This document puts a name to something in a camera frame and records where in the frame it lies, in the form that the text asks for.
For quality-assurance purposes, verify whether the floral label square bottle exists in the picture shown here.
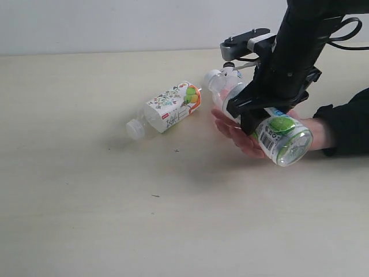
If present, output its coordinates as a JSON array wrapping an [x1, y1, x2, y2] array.
[[126, 81, 202, 140]]

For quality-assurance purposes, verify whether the pink peach drink bottle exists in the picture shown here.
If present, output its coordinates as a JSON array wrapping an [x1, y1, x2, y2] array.
[[221, 62, 243, 79]]

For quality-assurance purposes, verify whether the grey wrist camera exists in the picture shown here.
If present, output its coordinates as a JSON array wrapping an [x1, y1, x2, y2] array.
[[220, 28, 276, 61]]

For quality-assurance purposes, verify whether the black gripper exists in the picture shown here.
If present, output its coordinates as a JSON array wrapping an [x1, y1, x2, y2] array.
[[225, 17, 322, 136]]

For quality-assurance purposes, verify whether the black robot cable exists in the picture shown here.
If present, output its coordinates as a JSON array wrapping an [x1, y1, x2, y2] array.
[[328, 16, 369, 50]]

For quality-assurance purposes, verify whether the black sleeved forearm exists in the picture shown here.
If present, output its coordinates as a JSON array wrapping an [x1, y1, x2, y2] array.
[[314, 88, 368, 156]]

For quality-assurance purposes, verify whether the lime label clear bottle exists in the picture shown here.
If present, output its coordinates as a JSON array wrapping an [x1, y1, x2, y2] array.
[[204, 69, 313, 167]]

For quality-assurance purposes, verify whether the person's open hand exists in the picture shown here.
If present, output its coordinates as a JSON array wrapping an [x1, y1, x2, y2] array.
[[210, 107, 328, 159]]

